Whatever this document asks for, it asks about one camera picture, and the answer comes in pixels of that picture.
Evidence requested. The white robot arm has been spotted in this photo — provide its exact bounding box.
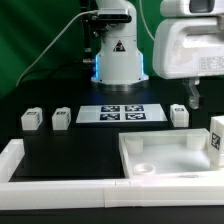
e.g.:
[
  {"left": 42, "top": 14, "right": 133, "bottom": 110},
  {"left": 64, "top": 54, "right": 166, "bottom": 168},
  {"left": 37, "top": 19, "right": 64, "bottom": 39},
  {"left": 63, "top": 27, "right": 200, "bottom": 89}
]
[{"left": 92, "top": 0, "right": 224, "bottom": 109}]

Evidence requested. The white square tabletop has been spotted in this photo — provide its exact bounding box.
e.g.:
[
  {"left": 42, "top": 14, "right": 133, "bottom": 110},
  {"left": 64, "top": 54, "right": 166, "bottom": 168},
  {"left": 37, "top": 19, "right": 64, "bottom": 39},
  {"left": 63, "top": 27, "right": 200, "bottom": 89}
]
[{"left": 119, "top": 129, "right": 211, "bottom": 179}]

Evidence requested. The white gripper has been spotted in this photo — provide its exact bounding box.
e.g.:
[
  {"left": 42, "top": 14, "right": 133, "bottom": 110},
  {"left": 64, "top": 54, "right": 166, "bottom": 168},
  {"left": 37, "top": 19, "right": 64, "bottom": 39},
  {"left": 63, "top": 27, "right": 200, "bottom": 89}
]
[{"left": 153, "top": 17, "right": 224, "bottom": 109}]

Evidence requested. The black camera stand pole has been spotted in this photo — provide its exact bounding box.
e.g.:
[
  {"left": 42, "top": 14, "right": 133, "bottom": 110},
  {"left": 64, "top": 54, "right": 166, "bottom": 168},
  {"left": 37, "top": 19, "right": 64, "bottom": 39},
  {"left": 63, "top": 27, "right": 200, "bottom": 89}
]
[{"left": 79, "top": 0, "right": 97, "bottom": 63}]

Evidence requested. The white U-shaped obstacle fence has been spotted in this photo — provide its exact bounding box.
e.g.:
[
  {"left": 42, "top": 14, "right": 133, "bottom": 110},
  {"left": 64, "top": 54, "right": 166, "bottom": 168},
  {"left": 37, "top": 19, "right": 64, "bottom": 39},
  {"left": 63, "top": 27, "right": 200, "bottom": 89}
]
[{"left": 0, "top": 139, "right": 224, "bottom": 210}]

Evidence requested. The black cable on table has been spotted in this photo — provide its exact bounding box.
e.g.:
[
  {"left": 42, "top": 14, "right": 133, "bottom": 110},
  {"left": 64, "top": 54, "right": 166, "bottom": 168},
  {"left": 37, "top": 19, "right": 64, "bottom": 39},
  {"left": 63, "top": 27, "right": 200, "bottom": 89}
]
[{"left": 19, "top": 59, "right": 98, "bottom": 84}]

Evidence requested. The white AprilTag marker sheet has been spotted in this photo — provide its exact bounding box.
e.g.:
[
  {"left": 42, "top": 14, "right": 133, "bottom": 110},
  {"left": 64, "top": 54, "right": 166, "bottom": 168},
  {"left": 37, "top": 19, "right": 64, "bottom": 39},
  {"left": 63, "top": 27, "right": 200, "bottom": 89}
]
[{"left": 76, "top": 104, "right": 167, "bottom": 123}]

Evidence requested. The grey cable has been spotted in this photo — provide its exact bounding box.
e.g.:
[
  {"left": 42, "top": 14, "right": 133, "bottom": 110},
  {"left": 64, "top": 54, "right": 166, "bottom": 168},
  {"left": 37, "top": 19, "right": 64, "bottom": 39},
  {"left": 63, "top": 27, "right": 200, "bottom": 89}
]
[{"left": 15, "top": 9, "right": 100, "bottom": 87}]

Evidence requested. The black camera on robot base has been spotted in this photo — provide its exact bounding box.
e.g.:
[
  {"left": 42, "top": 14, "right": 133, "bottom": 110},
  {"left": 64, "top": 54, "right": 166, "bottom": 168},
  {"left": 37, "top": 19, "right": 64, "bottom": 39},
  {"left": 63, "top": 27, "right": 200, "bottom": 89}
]
[{"left": 97, "top": 8, "right": 131, "bottom": 23}]

